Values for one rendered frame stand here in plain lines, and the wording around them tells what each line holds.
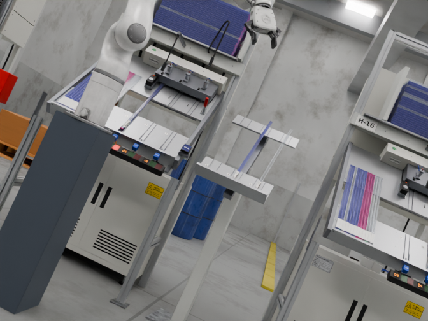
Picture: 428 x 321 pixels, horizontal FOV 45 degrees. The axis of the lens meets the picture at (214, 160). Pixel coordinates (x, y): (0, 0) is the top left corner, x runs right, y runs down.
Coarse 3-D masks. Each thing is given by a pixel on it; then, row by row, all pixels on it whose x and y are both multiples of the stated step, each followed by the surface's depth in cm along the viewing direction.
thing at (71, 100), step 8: (88, 80) 267; (128, 80) 277; (136, 80) 279; (80, 88) 261; (128, 88) 272; (64, 96) 252; (72, 96) 254; (80, 96) 256; (120, 96) 264; (64, 104) 248; (72, 104) 249
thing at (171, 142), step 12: (120, 108) 259; (108, 120) 249; (120, 120) 252; (132, 120) 254; (144, 120) 257; (132, 132) 247; (144, 132) 250; (156, 132) 252; (168, 132) 255; (156, 144) 246; (168, 144) 248; (180, 144) 250
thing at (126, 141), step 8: (56, 104) 245; (72, 112) 244; (104, 128) 243; (112, 128) 242; (120, 136) 243; (128, 136) 241; (120, 144) 245; (128, 144) 244; (144, 144) 240; (144, 152) 243; (152, 152) 242; (160, 152) 240; (160, 160) 243; (168, 160) 241
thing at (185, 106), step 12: (132, 60) 295; (132, 72) 286; (144, 72) 289; (144, 84) 280; (156, 84) 283; (144, 96) 273; (156, 96) 275; (168, 96) 278; (180, 96) 281; (192, 96) 284; (216, 96) 290; (168, 108) 277; (180, 108) 272; (192, 108) 275
